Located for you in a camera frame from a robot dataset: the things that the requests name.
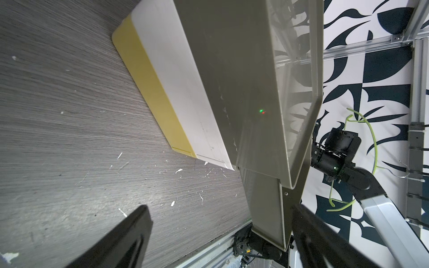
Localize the three-drawer storage box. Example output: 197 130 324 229
111 0 324 190

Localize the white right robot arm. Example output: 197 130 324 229
311 128 429 268

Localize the grey wall hook rail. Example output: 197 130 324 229
406 122 429 234

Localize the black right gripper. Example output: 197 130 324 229
311 128 362 181

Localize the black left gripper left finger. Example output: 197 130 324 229
67 205 153 268

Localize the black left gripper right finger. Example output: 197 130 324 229
292 204 378 268

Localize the green clothes hanger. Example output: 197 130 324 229
326 108 410 212

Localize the grey top drawer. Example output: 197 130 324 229
237 1 324 251

